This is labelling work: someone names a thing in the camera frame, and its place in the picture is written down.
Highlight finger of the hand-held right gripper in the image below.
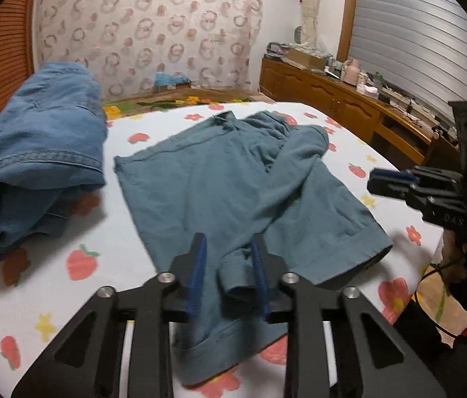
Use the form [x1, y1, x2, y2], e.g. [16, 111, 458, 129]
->
[371, 168, 422, 186]
[367, 178, 416, 203]

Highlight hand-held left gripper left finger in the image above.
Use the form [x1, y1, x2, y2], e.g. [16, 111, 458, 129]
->
[12, 233, 208, 398]

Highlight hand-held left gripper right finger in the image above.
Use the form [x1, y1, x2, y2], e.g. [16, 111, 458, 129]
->
[250, 233, 447, 398]

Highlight person's right hand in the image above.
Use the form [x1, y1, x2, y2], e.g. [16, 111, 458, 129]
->
[442, 232, 467, 297]

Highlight wooden dresser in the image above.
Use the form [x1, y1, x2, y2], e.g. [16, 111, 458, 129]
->
[259, 57, 462, 167]

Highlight pink container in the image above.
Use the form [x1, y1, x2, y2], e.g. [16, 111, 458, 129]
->
[340, 60, 361, 84]

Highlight white strawberry print bedsheet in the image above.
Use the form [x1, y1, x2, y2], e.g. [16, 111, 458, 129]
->
[0, 101, 443, 398]

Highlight grey window shutter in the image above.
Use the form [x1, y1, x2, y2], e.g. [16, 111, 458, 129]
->
[347, 0, 467, 113]

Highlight cardboard box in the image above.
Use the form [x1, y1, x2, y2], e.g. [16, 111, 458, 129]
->
[284, 47, 328, 71]

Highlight green floral blanket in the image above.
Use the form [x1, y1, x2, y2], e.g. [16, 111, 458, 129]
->
[101, 92, 276, 122]

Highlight white lace curtain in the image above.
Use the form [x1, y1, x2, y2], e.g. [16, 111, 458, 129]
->
[299, 0, 322, 47]

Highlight light blue cloth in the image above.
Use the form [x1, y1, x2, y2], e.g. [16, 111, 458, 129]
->
[153, 72, 191, 91]

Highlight blue denim jeans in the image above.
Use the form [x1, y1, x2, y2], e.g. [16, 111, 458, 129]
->
[0, 62, 108, 267]

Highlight black cable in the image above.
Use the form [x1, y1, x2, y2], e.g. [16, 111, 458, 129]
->
[414, 257, 467, 343]

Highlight ring pattern curtain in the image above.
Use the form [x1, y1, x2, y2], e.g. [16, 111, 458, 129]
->
[34, 0, 264, 97]

